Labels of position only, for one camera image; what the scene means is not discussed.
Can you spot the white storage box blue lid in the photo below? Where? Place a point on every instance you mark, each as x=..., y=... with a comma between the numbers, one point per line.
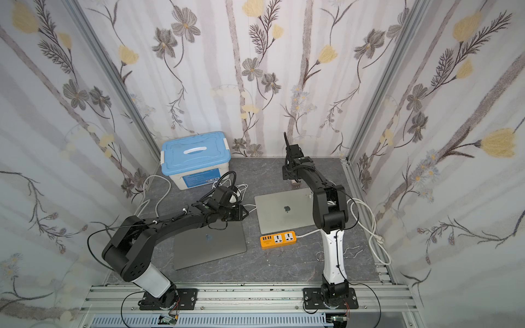
x=196, y=160

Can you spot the pink USB charger adapter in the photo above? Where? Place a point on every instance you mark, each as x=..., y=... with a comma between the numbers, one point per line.
x=295, y=184

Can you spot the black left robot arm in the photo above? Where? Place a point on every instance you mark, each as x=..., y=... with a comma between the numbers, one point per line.
x=130, y=249

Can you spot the orange power strip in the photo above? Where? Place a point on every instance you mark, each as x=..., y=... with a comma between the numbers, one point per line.
x=278, y=240

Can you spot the silver laptop right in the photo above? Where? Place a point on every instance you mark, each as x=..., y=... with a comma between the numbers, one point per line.
x=284, y=211

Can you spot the aluminium rail frame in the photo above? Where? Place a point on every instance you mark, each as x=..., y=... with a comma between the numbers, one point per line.
x=382, y=304

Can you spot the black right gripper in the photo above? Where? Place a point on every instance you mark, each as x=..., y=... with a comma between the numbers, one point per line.
x=293, y=152

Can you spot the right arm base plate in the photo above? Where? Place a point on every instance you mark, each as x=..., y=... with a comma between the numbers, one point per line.
x=323, y=299

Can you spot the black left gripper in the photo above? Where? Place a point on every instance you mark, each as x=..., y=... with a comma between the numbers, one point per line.
x=232, y=210

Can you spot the dark grey laptop left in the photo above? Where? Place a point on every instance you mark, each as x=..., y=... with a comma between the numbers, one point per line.
x=195, y=247

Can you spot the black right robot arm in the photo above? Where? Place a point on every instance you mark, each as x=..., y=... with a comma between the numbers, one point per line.
x=330, y=215

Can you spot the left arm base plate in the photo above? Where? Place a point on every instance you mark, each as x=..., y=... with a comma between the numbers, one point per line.
x=180, y=298

